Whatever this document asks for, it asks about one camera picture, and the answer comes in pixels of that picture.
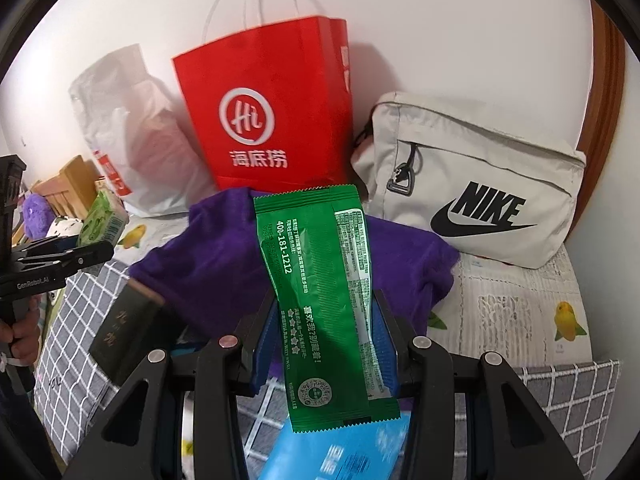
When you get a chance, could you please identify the wooden headboard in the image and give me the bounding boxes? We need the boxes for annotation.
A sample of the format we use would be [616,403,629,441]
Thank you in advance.
[30,155,100,220]

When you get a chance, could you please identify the grey checked pillow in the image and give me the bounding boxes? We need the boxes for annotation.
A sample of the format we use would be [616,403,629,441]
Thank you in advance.
[35,260,620,478]

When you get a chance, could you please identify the small green tissue pack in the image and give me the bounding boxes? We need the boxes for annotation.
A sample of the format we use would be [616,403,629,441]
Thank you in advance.
[77,188,129,246]

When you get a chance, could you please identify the green foil sachet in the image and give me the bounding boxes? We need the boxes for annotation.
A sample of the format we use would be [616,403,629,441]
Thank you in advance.
[254,185,400,432]

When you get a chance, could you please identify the white plastic shopping bag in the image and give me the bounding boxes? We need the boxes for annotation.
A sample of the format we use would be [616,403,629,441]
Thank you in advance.
[68,44,215,217]

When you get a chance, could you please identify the person's left hand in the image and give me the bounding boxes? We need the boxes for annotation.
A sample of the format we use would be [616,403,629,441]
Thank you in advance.
[0,296,40,366]

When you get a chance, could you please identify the purple fuzzy towel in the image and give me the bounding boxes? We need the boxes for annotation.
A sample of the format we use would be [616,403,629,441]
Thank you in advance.
[129,188,460,358]

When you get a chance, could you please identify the red paper shopping bag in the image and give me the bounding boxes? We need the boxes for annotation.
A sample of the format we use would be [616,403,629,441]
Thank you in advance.
[172,15,354,193]

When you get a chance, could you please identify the dark green tea box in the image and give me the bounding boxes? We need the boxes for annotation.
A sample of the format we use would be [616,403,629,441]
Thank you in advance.
[89,278,167,386]

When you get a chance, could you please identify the white fruit print bedsheet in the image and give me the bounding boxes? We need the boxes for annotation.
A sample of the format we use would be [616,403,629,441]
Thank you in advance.
[115,214,592,366]

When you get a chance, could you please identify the beige Nike bag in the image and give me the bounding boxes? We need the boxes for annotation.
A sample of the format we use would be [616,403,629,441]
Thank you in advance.
[352,91,586,269]

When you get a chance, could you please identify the blue tissue pack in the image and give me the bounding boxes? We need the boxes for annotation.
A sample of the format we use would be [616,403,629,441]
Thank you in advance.
[259,413,410,480]

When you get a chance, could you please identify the purple plush toy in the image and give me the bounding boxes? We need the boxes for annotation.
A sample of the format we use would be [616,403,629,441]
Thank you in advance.
[23,193,55,240]

